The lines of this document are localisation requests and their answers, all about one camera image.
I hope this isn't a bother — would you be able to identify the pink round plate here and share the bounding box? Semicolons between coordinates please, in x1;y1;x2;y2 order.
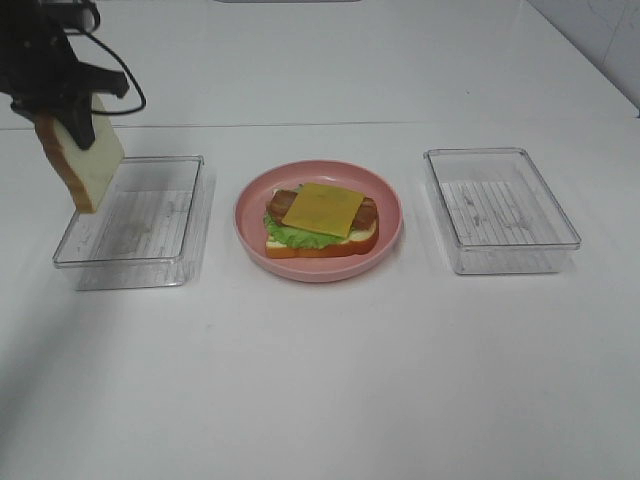
234;160;403;283

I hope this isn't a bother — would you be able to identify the yellow cheese slice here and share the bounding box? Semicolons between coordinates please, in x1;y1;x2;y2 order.
282;183;365;238

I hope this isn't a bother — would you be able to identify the tray bacon strip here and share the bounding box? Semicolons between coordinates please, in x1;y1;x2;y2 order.
266;189;378;230

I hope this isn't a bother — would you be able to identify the left clear plastic tray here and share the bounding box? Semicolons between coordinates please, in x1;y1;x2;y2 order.
52;156;215;291

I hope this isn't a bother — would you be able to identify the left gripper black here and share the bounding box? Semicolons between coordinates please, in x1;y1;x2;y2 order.
1;19;129;149

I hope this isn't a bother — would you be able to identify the bread slice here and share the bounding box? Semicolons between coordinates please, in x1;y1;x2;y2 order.
265;215;379;259
34;113;124;214

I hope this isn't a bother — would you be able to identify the clear plastic tray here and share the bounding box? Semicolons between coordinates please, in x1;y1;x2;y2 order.
52;156;215;291
424;147;582;275

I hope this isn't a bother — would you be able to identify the right clear plastic tray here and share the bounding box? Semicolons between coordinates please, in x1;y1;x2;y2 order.
424;147;582;275

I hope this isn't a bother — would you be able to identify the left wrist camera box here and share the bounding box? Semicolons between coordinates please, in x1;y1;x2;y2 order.
41;0;101;33

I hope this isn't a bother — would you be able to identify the green lettuce leaf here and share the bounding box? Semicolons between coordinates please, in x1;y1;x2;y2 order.
263;184;345;249

